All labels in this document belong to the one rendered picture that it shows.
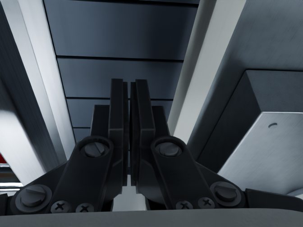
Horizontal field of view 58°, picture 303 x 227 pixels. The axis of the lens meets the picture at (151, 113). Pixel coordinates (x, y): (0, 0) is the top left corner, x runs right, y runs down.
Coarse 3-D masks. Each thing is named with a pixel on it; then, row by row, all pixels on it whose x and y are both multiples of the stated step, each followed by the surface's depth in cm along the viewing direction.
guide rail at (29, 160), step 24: (0, 24) 6; (0, 48) 6; (0, 72) 6; (24, 72) 8; (0, 96) 6; (24, 96) 8; (0, 120) 7; (24, 120) 8; (0, 144) 8; (24, 144) 8; (48, 144) 10; (24, 168) 10; (48, 168) 10
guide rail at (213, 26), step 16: (208, 0) 11; (224, 0) 10; (240, 0) 10; (208, 16) 11; (224, 16) 11; (192, 32) 13; (208, 32) 11; (224, 32) 11; (192, 48) 13; (208, 48) 12; (224, 48) 12; (192, 64) 13; (208, 64) 13; (192, 80) 13; (208, 80) 13; (176, 96) 17; (192, 96) 14; (176, 112) 16; (192, 112) 16; (176, 128) 17; (192, 128) 17
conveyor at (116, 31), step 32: (64, 0) 13; (96, 0) 14; (128, 0) 14; (160, 0) 14; (192, 0) 14; (64, 32) 15; (96, 32) 15; (128, 32) 15; (160, 32) 15; (64, 64) 17; (96, 64) 17; (128, 64) 17; (160, 64) 17; (96, 96) 19; (128, 96) 20; (160, 96) 20; (128, 160) 28
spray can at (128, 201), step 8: (128, 176) 29; (128, 184) 28; (128, 192) 28; (120, 200) 27; (128, 200) 27; (136, 200) 28; (144, 200) 29; (120, 208) 27; (128, 208) 27; (136, 208) 27; (144, 208) 29
